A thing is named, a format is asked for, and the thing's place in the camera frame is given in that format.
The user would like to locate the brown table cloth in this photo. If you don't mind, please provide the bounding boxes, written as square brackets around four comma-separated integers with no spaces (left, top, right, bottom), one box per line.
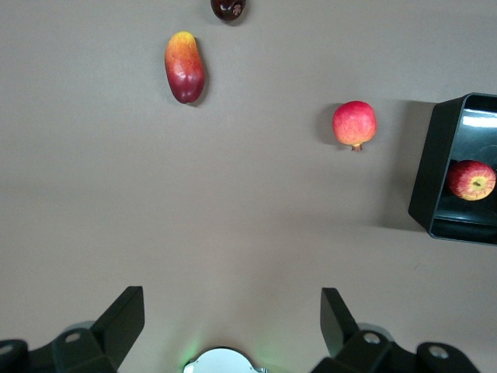
[0,0,497,373]

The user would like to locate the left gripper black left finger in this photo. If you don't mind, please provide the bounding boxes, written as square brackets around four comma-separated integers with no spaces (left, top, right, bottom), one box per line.
[0,286,145,373]

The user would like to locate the red yellow mango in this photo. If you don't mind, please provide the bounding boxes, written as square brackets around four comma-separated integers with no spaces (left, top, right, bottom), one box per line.
[164,30,206,105]

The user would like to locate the red pomegranate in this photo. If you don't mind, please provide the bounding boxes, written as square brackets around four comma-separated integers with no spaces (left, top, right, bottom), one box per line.
[332,100,378,152]

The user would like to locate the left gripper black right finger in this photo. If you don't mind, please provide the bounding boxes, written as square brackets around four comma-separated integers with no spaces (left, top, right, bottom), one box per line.
[310,288,482,373]

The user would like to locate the dark purple mangosteen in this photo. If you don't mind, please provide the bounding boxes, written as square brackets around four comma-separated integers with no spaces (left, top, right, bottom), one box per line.
[210,0,248,24]

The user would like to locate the black plastic box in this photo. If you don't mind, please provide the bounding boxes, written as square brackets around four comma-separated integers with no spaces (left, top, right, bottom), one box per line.
[408,92,497,246]

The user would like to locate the red yellow apple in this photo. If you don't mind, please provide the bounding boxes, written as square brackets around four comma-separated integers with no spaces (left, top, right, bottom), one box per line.
[445,159,497,202]

